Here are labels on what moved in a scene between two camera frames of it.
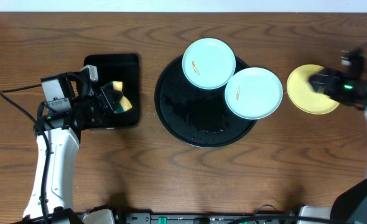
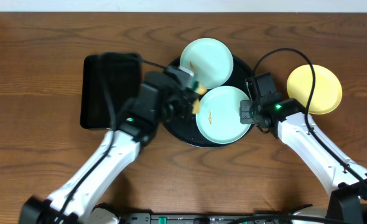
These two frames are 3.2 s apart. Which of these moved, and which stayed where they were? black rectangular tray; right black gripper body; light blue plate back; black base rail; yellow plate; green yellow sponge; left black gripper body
Moved: green yellow sponge; left black gripper body; right black gripper body
Stayed: yellow plate; black base rail; black rectangular tray; light blue plate back
